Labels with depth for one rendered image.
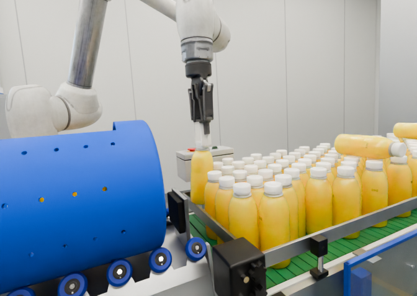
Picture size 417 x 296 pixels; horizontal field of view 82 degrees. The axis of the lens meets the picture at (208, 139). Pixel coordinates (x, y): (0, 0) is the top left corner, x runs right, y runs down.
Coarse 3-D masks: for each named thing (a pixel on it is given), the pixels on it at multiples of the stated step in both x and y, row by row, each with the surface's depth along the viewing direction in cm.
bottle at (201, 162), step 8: (200, 152) 69; (208, 152) 70; (192, 160) 70; (200, 160) 68; (208, 160) 69; (192, 168) 70; (200, 168) 68; (208, 168) 69; (192, 176) 70; (200, 176) 68; (192, 184) 70; (200, 184) 69; (192, 192) 70; (200, 192) 69; (192, 200) 70; (200, 200) 69
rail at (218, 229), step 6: (192, 204) 71; (192, 210) 72; (198, 210) 68; (204, 210) 65; (198, 216) 68; (204, 216) 64; (210, 216) 61; (204, 222) 64; (210, 222) 60; (216, 222) 58; (210, 228) 61; (216, 228) 58; (222, 228) 55; (216, 234) 58; (222, 234) 55; (228, 234) 52; (228, 240) 52
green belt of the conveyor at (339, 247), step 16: (416, 208) 77; (192, 224) 75; (400, 224) 67; (208, 240) 65; (336, 240) 61; (352, 240) 61; (368, 240) 60; (304, 256) 56; (336, 256) 55; (272, 272) 51; (288, 272) 50; (304, 272) 50
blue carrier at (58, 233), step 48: (0, 144) 37; (48, 144) 39; (96, 144) 42; (144, 144) 44; (0, 192) 34; (48, 192) 36; (96, 192) 38; (144, 192) 41; (0, 240) 33; (48, 240) 36; (96, 240) 39; (144, 240) 43; (0, 288) 36
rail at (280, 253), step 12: (396, 204) 62; (408, 204) 64; (360, 216) 57; (372, 216) 57; (384, 216) 59; (396, 216) 62; (336, 228) 52; (348, 228) 54; (360, 228) 56; (300, 240) 48; (264, 252) 45; (276, 252) 46; (288, 252) 47; (300, 252) 48
